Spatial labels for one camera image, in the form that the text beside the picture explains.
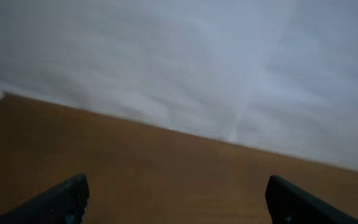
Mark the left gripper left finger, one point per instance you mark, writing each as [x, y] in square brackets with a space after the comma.
[54, 203]

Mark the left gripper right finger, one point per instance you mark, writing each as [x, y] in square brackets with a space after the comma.
[294, 205]

